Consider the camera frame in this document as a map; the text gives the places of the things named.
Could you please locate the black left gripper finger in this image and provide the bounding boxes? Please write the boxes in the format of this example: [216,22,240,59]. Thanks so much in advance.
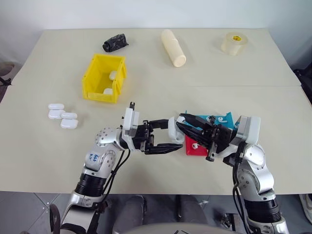
[147,118,170,130]
[144,143,184,155]

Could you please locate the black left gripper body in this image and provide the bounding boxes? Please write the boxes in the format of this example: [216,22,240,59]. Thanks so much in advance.
[133,120,156,155]

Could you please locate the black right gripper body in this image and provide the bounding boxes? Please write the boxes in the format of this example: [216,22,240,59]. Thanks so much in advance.
[205,115,233,162]

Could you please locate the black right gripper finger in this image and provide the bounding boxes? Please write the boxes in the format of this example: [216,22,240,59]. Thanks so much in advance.
[175,122,212,150]
[179,113,215,128]

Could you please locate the yellow plastic bin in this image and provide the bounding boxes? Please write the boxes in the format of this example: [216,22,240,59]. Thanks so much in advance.
[81,53,127,104]

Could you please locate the red plastic tray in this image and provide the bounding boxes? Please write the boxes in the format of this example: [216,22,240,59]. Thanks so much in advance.
[185,135,208,156]

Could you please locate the teal plastic tray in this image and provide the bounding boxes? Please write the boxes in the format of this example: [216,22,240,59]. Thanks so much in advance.
[183,110,241,134]

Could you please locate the cream foam cylinder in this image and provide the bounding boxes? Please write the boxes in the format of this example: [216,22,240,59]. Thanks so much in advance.
[160,29,187,68]

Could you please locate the clear tape roll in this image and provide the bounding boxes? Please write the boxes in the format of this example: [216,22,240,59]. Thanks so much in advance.
[220,31,250,57]

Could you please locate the black crumpled bag roll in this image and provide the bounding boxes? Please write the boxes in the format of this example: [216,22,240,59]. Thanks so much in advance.
[101,34,129,53]

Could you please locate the white grey shoe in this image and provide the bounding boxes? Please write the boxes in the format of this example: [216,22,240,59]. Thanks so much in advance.
[298,193,312,218]

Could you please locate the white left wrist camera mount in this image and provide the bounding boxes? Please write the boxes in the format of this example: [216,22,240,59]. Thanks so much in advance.
[121,101,141,150]

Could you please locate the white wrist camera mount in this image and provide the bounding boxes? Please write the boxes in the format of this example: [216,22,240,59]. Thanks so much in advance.
[232,115,261,152]
[121,101,141,150]

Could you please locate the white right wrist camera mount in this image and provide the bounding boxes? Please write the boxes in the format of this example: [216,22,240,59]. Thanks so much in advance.
[232,115,261,152]

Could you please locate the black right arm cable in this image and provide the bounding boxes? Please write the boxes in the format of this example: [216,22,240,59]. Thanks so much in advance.
[232,142,253,234]

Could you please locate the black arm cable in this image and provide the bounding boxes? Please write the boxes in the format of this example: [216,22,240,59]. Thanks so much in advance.
[89,148,131,234]
[232,142,253,234]

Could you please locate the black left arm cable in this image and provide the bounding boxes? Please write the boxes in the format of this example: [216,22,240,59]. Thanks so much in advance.
[89,148,131,234]

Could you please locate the dark curved strap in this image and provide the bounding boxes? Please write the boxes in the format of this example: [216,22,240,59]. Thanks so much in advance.
[48,203,62,234]

